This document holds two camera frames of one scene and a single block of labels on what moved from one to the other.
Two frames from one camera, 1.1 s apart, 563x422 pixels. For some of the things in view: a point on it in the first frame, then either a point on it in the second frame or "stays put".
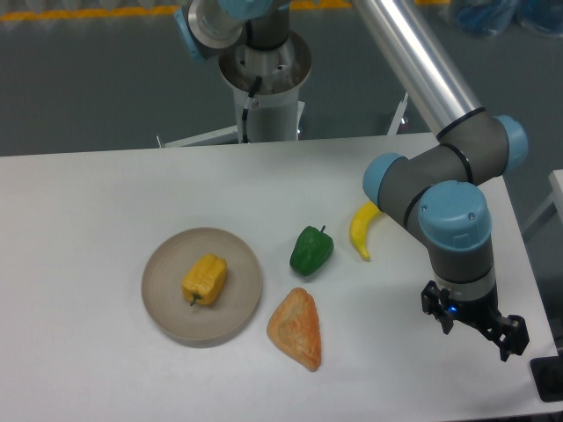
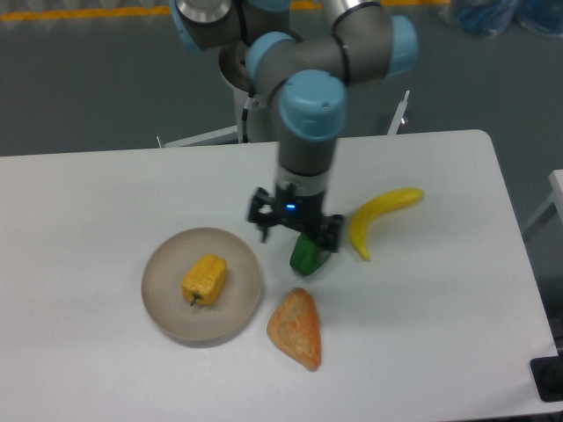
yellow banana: (359, 225) stays put
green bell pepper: (312, 249) stays put
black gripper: (475, 302) → (303, 212)
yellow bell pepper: (205, 280) stays put
